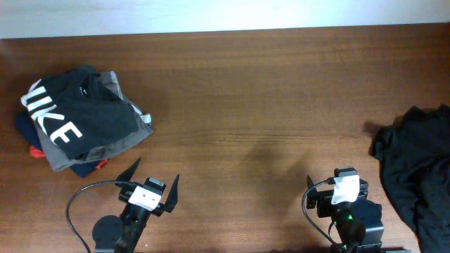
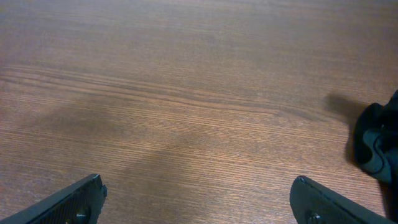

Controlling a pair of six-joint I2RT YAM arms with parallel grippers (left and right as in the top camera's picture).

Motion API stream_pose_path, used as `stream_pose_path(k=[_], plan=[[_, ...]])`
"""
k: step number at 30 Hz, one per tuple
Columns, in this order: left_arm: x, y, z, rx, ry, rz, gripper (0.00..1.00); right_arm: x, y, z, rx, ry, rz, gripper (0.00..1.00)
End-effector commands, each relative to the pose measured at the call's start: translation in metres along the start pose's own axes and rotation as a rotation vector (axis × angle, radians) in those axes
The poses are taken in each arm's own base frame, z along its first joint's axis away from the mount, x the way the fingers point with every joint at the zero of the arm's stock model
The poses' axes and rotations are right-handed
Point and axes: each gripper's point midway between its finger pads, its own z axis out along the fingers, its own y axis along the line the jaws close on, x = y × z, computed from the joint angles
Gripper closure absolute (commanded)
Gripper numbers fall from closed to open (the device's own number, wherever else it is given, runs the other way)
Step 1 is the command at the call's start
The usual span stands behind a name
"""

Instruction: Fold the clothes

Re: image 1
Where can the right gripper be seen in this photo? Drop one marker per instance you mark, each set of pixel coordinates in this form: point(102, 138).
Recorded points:
point(323, 200)

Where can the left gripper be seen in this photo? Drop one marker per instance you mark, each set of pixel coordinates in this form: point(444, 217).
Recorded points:
point(170, 203)

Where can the black t-shirt small logo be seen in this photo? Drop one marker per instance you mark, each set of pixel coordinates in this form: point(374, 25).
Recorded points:
point(414, 172)

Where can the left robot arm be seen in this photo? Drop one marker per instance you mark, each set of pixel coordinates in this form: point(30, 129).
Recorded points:
point(121, 233)

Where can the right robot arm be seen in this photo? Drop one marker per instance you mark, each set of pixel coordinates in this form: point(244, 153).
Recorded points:
point(360, 227)

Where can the grey folded garment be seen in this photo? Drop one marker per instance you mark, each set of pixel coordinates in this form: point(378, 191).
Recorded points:
point(106, 145)

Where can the black Nike t-shirt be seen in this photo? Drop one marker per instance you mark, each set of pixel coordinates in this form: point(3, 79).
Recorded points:
point(74, 108)

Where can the red orange garment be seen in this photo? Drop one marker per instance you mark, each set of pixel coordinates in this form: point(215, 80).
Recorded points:
point(37, 153)

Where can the navy folded garment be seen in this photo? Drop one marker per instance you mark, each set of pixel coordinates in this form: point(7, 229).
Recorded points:
point(25, 126)

